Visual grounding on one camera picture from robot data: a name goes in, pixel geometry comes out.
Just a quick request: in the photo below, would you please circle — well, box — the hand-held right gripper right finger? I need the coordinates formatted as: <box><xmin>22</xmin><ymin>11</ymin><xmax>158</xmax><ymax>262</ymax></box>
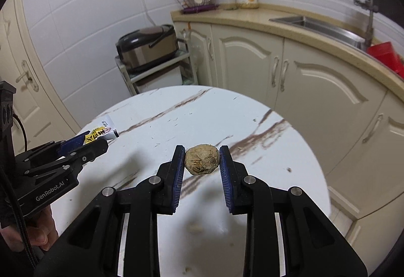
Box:
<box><xmin>219</xmin><ymin>145</ymin><xmax>368</xmax><ymax>277</ymax></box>

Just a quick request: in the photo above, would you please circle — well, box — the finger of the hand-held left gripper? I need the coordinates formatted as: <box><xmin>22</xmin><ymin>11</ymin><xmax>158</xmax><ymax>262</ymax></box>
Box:
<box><xmin>16</xmin><ymin>135</ymin><xmax>88</xmax><ymax>168</ymax></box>
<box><xmin>23</xmin><ymin>139</ymin><xmax>110</xmax><ymax>178</ymax></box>

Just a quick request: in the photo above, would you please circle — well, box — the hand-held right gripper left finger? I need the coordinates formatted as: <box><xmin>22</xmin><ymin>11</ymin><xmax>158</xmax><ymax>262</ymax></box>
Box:
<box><xmin>33</xmin><ymin>145</ymin><xmax>186</xmax><ymax>277</ymax></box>

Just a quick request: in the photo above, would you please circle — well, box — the yellow snack wrapper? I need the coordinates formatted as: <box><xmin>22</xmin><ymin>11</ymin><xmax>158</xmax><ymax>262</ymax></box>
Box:
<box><xmin>84</xmin><ymin>126</ymin><xmax>111</xmax><ymax>145</ymax></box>

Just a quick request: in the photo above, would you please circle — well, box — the person's left hand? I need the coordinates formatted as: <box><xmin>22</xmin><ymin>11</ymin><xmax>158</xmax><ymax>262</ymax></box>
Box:
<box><xmin>28</xmin><ymin>205</ymin><xmax>59</xmax><ymax>251</ymax></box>

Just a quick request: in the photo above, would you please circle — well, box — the white packet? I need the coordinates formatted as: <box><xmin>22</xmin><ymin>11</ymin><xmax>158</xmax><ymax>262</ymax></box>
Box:
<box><xmin>100</xmin><ymin>116</ymin><xmax>120</xmax><ymax>141</ymax></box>

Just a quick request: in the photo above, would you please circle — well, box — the cream door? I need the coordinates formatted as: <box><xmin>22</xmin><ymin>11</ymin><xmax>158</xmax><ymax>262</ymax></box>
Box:
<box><xmin>0</xmin><ymin>0</ymin><xmax>83</xmax><ymax>146</ymax></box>

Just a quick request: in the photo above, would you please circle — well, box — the grey storage rack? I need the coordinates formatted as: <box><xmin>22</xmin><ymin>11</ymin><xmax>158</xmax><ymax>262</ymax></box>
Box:
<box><xmin>114</xmin><ymin>47</ymin><xmax>199</xmax><ymax>96</ymax></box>

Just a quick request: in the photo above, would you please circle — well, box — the rice cooker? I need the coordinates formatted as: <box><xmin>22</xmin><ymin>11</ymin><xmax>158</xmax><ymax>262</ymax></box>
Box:
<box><xmin>116</xmin><ymin>24</ymin><xmax>187</xmax><ymax>73</ymax></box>

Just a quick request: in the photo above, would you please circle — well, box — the round white marble table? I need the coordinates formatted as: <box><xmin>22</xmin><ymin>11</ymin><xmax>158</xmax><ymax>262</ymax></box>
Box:
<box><xmin>173</xmin><ymin>20</ymin><xmax>404</xmax><ymax>252</ymax></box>

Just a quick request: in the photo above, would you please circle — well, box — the beige kitchen countertop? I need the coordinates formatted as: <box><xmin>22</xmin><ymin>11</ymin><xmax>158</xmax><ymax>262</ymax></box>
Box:
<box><xmin>170</xmin><ymin>4</ymin><xmax>404</xmax><ymax>90</ymax></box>

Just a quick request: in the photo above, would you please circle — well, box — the steel sink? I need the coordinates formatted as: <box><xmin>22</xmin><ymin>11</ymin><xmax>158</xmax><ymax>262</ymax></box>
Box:
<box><xmin>269</xmin><ymin>15</ymin><xmax>368</xmax><ymax>51</ymax></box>

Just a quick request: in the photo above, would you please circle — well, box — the red basin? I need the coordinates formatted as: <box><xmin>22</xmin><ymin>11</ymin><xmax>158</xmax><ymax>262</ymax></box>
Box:
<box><xmin>366</xmin><ymin>41</ymin><xmax>404</xmax><ymax>79</ymax></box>

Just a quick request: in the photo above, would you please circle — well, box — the metal faucet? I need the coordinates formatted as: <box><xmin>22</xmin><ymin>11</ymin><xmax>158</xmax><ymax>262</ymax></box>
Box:
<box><xmin>353</xmin><ymin>0</ymin><xmax>378</xmax><ymax>48</ymax></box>

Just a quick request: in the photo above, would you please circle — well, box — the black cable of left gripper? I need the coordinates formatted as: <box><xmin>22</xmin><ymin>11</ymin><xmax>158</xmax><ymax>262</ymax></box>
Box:
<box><xmin>0</xmin><ymin>113</ymin><xmax>40</xmax><ymax>270</ymax></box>

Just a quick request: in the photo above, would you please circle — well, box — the metal door handle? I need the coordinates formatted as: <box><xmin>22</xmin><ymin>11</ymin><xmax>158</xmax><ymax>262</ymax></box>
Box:
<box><xmin>16</xmin><ymin>60</ymin><xmax>40</xmax><ymax>92</ymax></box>

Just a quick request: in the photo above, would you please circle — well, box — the white power cord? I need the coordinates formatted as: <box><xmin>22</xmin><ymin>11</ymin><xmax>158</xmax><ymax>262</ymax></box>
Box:
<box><xmin>142</xmin><ymin>0</ymin><xmax>155</xmax><ymax>27</ymax></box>

